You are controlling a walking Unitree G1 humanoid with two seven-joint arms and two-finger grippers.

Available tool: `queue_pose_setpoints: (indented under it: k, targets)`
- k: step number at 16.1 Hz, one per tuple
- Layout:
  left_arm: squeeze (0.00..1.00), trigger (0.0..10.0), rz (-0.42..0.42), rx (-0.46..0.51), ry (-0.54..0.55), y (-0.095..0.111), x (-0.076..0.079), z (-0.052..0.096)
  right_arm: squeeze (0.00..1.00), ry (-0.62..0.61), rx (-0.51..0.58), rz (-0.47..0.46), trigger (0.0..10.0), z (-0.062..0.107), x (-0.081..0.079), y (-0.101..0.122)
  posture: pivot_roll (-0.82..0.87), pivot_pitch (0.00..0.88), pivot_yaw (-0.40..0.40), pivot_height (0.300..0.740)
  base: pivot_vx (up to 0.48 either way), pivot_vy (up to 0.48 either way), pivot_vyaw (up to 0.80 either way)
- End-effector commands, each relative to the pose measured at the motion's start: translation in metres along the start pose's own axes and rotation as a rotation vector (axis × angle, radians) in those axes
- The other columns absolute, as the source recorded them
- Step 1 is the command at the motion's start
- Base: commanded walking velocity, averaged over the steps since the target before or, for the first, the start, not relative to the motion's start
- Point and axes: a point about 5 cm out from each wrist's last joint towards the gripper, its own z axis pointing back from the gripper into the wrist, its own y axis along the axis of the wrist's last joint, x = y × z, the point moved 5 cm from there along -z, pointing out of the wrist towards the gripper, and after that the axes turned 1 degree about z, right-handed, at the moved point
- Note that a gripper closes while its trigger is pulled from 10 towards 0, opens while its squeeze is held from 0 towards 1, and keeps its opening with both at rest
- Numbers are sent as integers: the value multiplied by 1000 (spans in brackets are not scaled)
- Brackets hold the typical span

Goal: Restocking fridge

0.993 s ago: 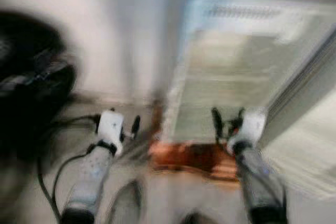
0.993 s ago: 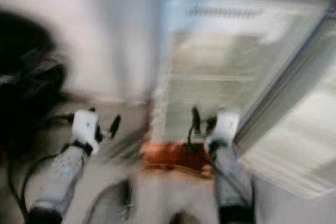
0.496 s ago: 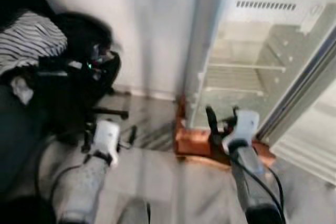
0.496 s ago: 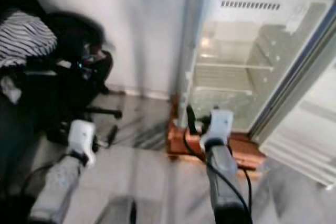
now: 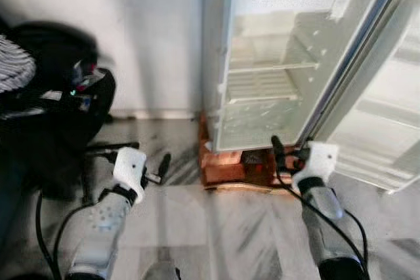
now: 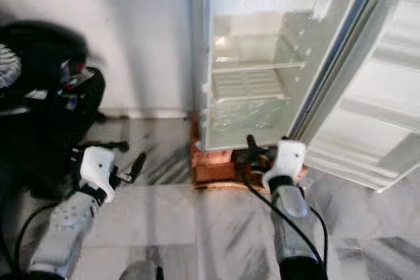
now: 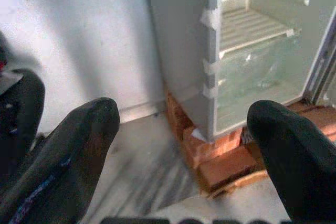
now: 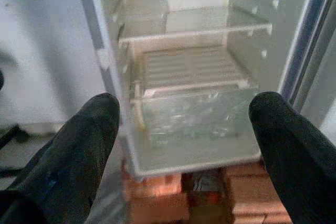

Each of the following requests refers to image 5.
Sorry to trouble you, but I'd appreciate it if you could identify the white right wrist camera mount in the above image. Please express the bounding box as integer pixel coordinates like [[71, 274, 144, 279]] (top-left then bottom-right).
[[292, 141, 340, 187]]

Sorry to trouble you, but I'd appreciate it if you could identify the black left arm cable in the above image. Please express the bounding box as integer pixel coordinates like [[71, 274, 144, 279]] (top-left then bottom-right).
[[34, 191, 99, 280]]

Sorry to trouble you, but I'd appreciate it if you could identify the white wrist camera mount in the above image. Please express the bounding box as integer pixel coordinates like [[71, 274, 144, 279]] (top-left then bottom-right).
[[112, 148, 148, 192], [292, 141, 340, 187]]

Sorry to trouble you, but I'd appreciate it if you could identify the grey robot leg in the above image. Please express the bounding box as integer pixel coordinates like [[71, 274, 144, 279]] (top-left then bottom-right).
[[141, 260, 181, 280]]

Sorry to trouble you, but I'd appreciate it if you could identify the white mini fridge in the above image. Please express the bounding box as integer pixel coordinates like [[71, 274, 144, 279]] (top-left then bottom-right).
[[211, 0, 402, 153]]

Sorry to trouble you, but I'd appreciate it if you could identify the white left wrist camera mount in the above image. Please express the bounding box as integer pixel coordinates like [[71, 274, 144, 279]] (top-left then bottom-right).
[[112, 148, 148, 192]]

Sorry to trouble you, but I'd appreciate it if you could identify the black bag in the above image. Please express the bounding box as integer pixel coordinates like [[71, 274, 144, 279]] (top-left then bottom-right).
[[0, 23, 117, 199]]

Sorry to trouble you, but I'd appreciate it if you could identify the glass fridge shelf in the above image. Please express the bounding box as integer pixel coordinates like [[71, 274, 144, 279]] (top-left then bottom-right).
[[228, 62, 320, 74]]

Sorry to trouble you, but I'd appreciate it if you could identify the person in striped shirt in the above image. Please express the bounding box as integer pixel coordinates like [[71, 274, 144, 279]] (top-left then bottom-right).
[[0, 34, 37, 94]]

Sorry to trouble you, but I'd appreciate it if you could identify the white ribbed fridge shelf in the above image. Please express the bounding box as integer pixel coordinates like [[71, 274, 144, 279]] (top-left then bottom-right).
[[226, 70, 299, 104]]

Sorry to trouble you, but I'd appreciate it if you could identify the white fridge door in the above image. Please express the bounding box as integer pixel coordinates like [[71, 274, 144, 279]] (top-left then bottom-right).
[[308, 0, 420, 195]]

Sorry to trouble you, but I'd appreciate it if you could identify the orange wooden fridge base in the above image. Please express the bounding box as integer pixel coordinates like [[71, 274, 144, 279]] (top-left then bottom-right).
[[198, 113, 309, 192]]

